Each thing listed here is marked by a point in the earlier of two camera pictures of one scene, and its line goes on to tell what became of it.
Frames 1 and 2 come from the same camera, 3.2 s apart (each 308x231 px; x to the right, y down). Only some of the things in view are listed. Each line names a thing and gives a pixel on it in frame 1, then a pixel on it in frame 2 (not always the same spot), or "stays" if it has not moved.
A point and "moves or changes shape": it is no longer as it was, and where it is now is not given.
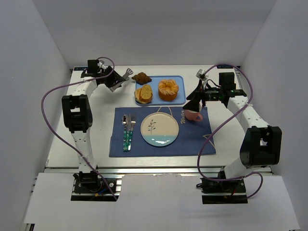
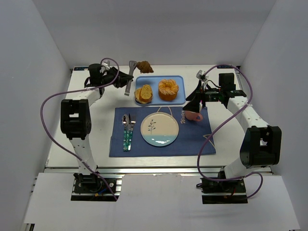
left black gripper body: (113, 78) stays
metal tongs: (129, 71) moves or changes shape
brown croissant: (142, 78) to (144, 67)
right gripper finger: (203, 98) stays
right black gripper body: (202, 95) stays
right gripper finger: (196, 97) stays
